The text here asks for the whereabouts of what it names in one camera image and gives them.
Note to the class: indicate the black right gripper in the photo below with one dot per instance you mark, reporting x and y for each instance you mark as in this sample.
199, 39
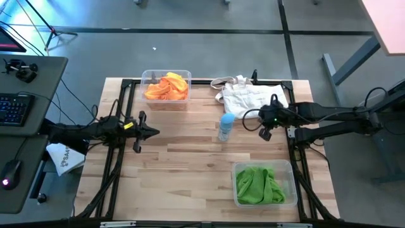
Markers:
281, 115

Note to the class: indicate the black light stand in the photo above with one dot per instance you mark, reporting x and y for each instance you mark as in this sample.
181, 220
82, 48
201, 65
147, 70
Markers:
53, 31

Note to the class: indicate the pink table top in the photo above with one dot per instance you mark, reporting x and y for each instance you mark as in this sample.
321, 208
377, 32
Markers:
386, 25

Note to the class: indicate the grey desk frame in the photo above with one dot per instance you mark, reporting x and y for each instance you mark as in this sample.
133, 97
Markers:
384, 155

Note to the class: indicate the light blue spray bottle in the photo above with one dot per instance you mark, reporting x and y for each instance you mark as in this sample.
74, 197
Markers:
226, 126

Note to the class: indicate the silver mounting plate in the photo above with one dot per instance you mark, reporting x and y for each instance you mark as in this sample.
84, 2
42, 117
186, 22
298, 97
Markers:
291, 132

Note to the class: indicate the black monitor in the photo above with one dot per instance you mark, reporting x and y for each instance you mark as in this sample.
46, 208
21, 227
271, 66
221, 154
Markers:
8, 42

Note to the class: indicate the black clamp mount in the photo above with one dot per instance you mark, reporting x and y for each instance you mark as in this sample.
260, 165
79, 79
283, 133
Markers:
25, 75

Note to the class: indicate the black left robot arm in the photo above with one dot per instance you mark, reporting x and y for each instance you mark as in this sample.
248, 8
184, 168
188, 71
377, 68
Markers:
79, 131

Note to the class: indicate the white canvas tote bag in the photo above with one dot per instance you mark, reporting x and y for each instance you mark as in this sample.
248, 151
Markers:
243, 98

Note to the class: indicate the silver metal bracket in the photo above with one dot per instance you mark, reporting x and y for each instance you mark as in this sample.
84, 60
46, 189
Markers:
294, 225
117, 224

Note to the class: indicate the black round knob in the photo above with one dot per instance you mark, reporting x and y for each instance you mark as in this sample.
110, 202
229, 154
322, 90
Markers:
41, 198

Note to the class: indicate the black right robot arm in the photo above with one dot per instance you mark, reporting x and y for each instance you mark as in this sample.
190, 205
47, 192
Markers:
332, 111

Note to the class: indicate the black keyboard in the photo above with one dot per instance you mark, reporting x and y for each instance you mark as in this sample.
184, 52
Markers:
14, 109

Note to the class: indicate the black computer mouse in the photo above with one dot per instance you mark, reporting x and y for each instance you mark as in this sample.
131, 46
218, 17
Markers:
11, 172

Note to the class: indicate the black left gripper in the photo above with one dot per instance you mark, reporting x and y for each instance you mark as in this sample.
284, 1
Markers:
136, 131

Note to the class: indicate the clear plastic bin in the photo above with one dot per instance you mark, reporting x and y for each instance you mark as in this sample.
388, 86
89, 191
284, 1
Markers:
148, 77
291, 177

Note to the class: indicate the black aluminium table frame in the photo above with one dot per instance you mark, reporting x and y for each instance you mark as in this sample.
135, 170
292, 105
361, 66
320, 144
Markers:
288, 85

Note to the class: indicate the white printed bag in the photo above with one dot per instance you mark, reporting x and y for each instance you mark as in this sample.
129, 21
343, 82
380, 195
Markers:
64, 161

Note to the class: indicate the grey computer desk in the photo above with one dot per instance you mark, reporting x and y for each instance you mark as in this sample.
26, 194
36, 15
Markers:
44, 79

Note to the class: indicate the grey table leg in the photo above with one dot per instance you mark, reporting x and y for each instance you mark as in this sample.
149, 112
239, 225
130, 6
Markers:
357, 60

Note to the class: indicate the black camera post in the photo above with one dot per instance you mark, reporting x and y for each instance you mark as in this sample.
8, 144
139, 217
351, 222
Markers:
254, 76

